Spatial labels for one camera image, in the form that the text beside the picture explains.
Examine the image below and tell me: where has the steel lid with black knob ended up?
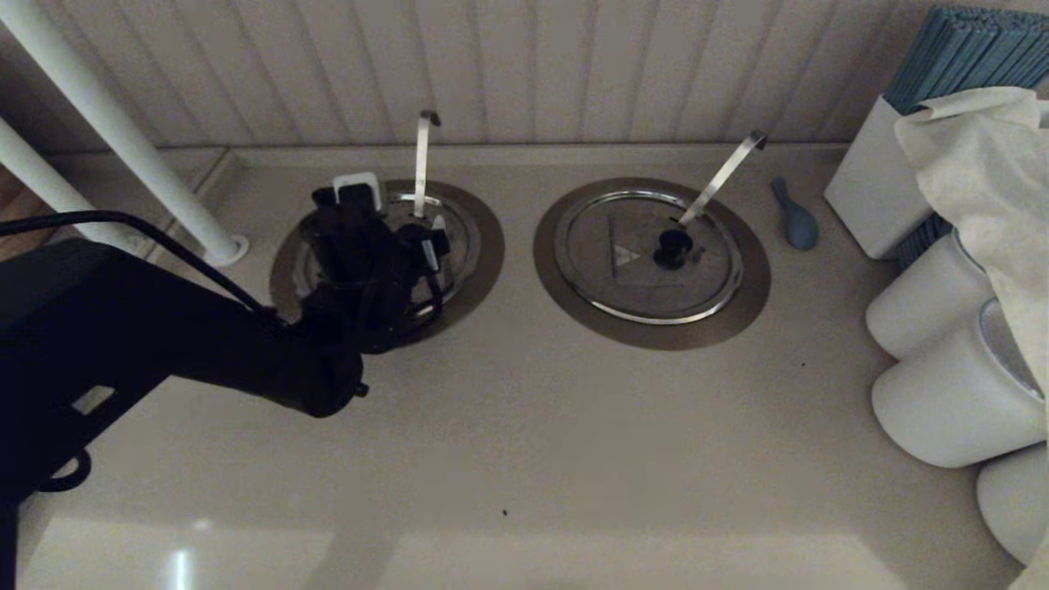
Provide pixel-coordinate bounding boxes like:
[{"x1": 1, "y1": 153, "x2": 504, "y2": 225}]
[
  {"x1": 554, "y1": 190, "x2": 745, "y2": 325},
  {"x1": 279, "y1": 193, "x2": 482, "y2": 329}
]

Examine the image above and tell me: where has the blue plastic spoon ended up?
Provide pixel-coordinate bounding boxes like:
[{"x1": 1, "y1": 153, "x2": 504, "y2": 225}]
[{"x1": 770, "y1": 176, "x2": 820, "y2": 252}]

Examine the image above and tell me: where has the white pole base flange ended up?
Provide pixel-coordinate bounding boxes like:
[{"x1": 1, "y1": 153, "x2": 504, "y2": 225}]
[{"x1": 205, "y1": 234, "x2": 251, "y2": 268}]

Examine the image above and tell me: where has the white round pole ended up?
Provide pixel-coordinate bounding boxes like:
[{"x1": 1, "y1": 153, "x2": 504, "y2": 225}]
[
  {"x1": 0, "y1": 115, "x2": 152, "y2": 255},
  {"x1": 0, "y1": 0, "x2": 243, "y2": 255}
]

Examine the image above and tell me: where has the white rectangular holder box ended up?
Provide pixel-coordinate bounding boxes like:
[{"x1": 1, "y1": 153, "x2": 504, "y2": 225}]
[{"x1": 824, "y1": 96, "x2": 931, "y2": 261}]

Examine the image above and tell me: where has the white cylindrical canister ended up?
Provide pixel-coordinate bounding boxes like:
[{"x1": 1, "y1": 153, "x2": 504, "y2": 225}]
[
  {"x1": 975, "y1": 442, "x2": 1049, "y2": 566},
  {"x1": 871, "y1": 299, "x2": 1048, "y2": 470},
  {"x1": 866, "y1": 229, "x2": 997, "y2": 361}
]

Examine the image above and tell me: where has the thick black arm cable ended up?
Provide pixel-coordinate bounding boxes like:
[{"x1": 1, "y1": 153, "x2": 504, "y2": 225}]
[{"x1": 0, "y1": 210, "x2": 275, "y2": 316}]

